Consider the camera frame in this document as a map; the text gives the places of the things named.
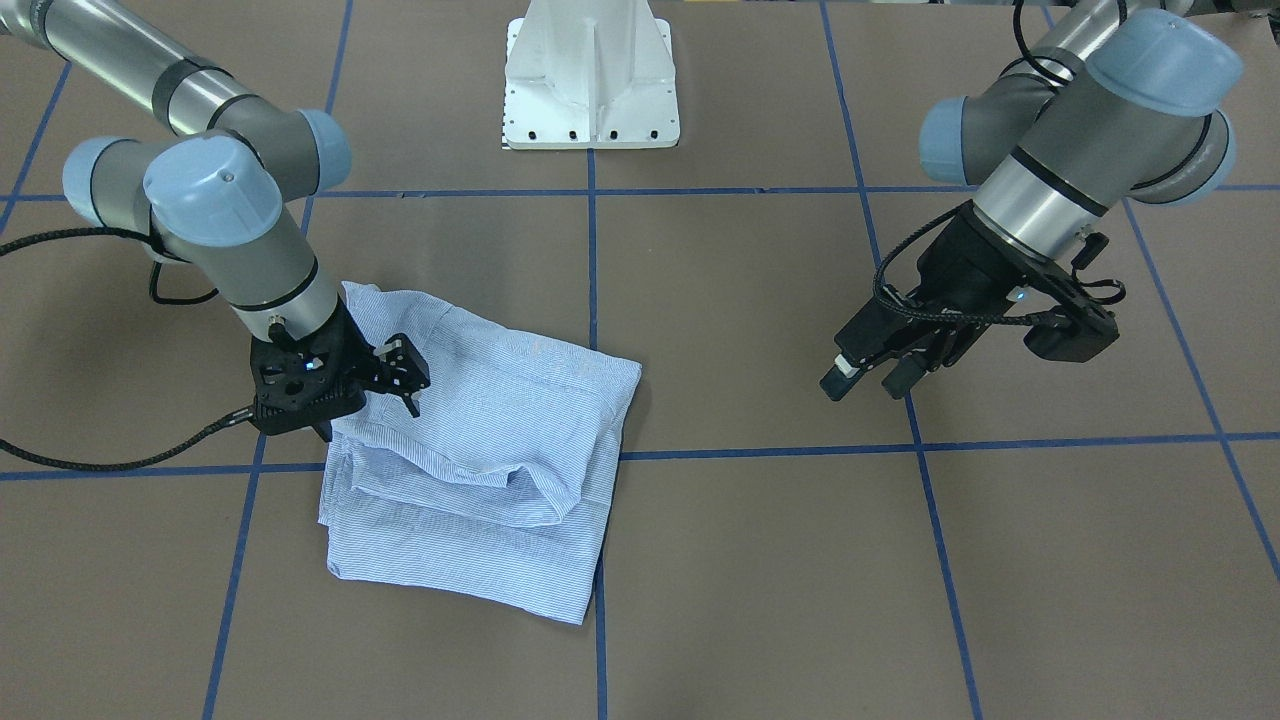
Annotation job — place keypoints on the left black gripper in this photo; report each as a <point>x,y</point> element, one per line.
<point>962,262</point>

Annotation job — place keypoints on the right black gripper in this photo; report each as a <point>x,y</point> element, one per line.
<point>398,367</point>

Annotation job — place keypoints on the blue striped button shirt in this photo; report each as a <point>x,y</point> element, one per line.
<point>502,487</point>

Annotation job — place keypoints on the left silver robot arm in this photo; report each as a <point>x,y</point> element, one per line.
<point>1121,100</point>

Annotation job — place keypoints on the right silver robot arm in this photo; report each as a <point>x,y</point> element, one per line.
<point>214,197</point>

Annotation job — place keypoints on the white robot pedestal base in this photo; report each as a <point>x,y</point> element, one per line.
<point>586,75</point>

